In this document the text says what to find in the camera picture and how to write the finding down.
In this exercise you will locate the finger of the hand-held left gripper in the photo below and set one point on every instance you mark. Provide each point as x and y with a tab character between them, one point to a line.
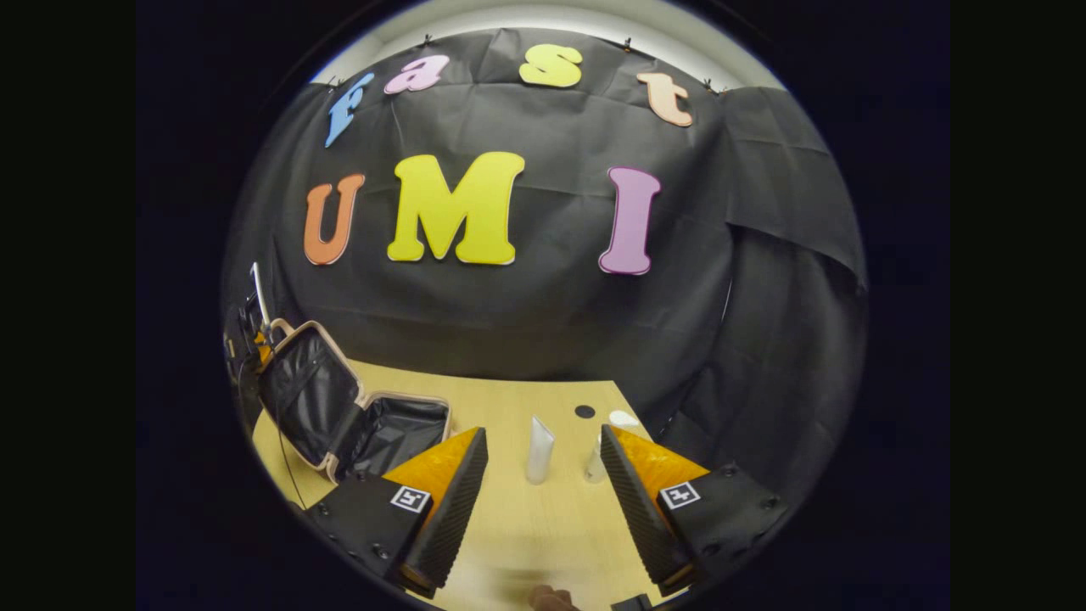
264	350

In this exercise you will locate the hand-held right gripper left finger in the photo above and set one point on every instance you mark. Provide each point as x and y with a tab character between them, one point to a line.
450	518

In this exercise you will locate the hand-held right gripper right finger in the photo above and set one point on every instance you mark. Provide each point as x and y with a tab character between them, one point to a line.
636	509

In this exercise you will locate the white pump bottle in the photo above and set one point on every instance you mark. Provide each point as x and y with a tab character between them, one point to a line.
594	467

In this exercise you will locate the pink suitcase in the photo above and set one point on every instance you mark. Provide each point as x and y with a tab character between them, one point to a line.
310	390

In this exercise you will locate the white squeeze tube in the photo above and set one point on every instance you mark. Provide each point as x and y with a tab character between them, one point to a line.
540	450

